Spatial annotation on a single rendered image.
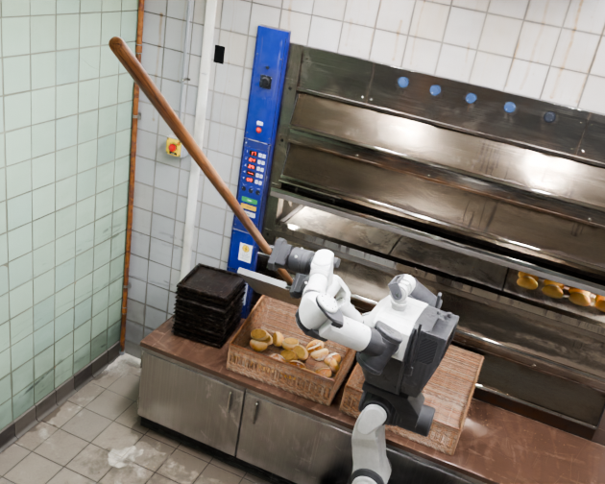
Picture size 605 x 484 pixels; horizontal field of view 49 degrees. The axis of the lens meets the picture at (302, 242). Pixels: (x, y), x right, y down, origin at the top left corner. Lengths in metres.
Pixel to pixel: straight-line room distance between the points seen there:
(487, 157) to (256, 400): 1.58
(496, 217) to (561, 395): 0.95
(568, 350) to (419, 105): 1.35
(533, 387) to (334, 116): 1.64
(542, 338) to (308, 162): 1.41
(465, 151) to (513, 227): 0.41
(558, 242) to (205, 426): 1.95
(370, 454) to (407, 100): 1.55
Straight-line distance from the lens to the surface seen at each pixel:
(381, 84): 3.14
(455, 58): 3.04
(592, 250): 3.19
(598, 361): 3.42
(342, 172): 3.27
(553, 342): 3.39
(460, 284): 3.30
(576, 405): 3.54
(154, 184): 3.79
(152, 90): 1.44
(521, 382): 3.51
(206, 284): 3.45
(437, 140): 3.12
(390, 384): 2.48
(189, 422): 3.61
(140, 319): 4.21
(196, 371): 3.41
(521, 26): 3.01
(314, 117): 3.25
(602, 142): 3.07
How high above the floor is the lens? 2.57
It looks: 25 degrees down
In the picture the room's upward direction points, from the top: 10 degrees clockwise
